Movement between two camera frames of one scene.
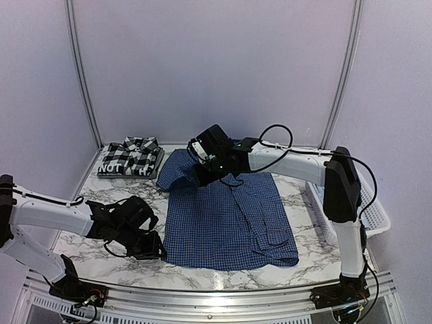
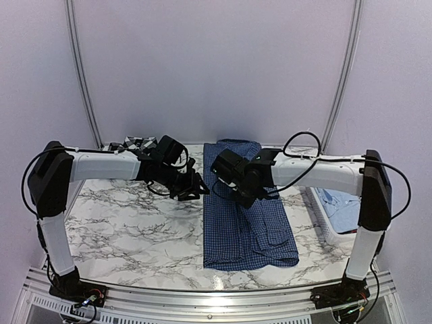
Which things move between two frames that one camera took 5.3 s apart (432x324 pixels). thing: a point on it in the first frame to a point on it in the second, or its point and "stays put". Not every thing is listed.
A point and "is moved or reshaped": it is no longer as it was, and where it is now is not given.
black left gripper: x=151 y=252 to x=192 y=187
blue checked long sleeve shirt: x=235 y=222 is moved or reshaped
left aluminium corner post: x=79 y=63 stays put
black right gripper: x=202 y=179 to x=246 y=202
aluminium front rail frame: x=34 y=302 stays put
